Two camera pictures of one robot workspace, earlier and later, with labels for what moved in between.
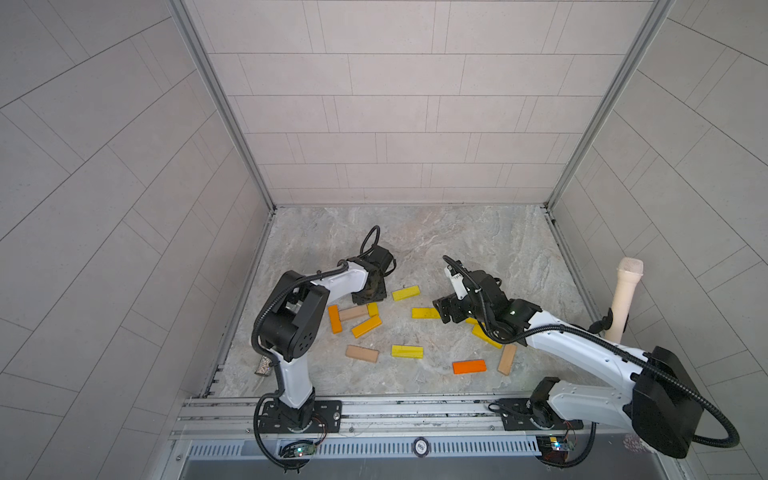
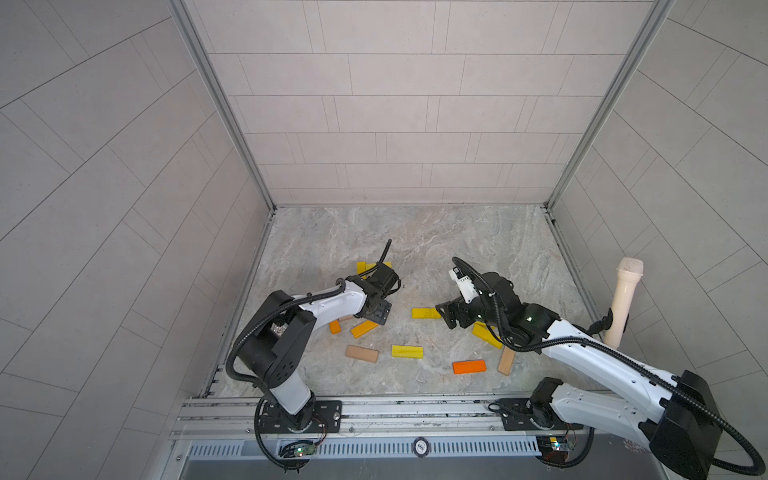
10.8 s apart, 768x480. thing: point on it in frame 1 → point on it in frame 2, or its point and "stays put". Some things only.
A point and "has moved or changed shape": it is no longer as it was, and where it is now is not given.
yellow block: (425, 313) stays put
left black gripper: (359, 300) → (382, 312)
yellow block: (478, 331) stays put
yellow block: (405, 293) has moved or changed shape
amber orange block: (367, 326) stays put
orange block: (335, 320) stays put
